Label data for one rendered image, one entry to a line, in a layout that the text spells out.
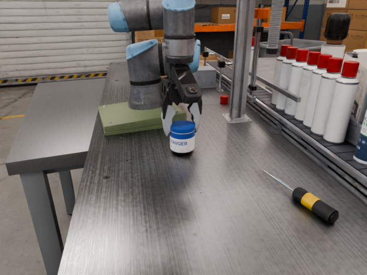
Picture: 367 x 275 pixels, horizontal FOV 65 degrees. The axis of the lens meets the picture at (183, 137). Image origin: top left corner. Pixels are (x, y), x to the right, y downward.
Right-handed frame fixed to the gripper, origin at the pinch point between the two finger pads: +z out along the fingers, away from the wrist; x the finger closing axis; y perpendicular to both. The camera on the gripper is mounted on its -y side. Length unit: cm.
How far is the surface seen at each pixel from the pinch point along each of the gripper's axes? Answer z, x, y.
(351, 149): 1.0, -36.8, -22.5
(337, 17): -27, -68, 21
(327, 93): -10.9, -34.9, -13.2
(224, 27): 3, -207, 381
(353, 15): -17, -328, 249
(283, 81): -9.1, -37.7, 7.9
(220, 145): 5.9, -11.6, -0.5
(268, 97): 1.0, -43.3, 22.1
